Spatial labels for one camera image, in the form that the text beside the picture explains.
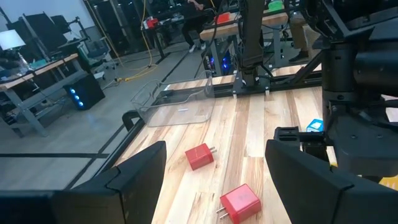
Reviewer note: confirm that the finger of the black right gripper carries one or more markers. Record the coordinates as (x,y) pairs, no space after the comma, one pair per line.
(286,137)

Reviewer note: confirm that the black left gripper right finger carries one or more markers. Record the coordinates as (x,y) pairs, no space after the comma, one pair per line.
(304,193)

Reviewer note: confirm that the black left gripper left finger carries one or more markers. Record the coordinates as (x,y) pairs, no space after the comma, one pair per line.
(136,186)

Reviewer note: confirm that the small blue cube adapter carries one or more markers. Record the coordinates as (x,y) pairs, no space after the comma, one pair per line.
(314,125)

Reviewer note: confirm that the red plug charger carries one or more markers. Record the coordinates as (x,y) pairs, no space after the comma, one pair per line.
(241,203)
(199,156)

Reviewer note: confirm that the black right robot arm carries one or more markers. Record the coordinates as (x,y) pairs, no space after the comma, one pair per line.
(252,46)

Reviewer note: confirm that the grey office chair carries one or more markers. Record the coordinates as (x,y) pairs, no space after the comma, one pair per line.
(96,49)

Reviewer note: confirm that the clear plastic bin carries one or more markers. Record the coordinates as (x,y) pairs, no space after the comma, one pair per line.
(180,105)

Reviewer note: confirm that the black computer tower blue lights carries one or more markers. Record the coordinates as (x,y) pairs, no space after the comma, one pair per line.
(224,63)
(90,90)

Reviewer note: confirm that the person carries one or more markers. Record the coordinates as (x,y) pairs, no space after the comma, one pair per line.
(196,21)
(303,37)

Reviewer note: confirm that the wooden top robot table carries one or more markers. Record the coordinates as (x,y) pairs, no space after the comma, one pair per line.
(224,31)

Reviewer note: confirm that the green basket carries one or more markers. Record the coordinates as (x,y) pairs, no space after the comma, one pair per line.
(275,5)

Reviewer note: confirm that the orange red basket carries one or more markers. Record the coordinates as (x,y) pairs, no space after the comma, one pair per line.
(223,18)

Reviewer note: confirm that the black desk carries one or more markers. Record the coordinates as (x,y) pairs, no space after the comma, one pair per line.
(158,43)

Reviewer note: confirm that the wooden top workbench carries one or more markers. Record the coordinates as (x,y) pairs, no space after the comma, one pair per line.
(46,67)

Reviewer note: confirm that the small red box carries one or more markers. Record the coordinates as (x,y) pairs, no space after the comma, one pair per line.
(152,23)

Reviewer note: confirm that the black monitor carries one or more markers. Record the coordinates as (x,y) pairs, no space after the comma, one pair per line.
(46,31)

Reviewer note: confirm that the white lit screen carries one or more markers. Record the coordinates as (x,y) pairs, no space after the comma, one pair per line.
(11,40)

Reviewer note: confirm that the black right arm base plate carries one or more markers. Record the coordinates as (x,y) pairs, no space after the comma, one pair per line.
(252,84)

